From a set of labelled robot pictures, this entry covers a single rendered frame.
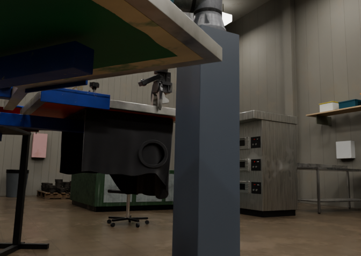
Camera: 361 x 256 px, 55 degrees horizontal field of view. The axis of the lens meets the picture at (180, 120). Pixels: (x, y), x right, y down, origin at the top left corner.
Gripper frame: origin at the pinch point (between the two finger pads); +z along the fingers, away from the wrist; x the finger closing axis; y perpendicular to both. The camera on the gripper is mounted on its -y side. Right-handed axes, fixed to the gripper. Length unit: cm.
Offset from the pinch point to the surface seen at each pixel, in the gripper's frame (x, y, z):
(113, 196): 430, 148, 71
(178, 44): -87, -40, 3
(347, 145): 331, 686, -46
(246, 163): 302, 341, 10
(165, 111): -1.9, 4.7, 1.2
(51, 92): -3, -52, 0
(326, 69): 389, 703, -251
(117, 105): -1.9, -21.4, 1.5
